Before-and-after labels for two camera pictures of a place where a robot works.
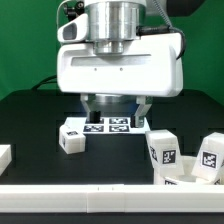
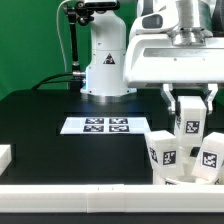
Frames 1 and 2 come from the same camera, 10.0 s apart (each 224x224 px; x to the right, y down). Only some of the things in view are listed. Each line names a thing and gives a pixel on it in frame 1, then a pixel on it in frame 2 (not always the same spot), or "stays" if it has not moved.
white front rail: (111, 198) stays
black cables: (48, 80) stays
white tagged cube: (71, 135) → (190, 122)
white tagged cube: (165, 155) stays
